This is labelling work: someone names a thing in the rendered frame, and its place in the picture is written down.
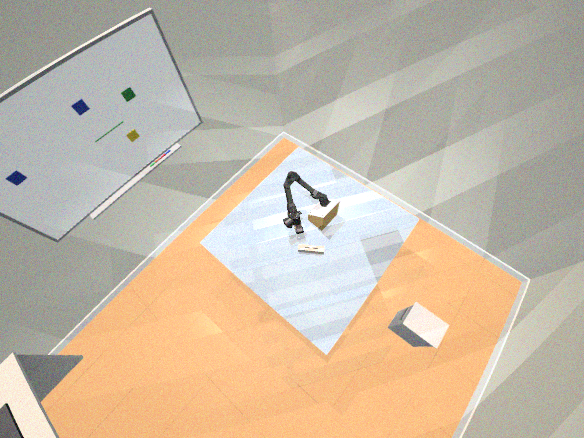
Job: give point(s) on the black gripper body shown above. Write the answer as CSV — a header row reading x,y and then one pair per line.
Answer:
x,y
299,229

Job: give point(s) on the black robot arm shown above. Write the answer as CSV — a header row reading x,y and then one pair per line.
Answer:
x,y
291,208

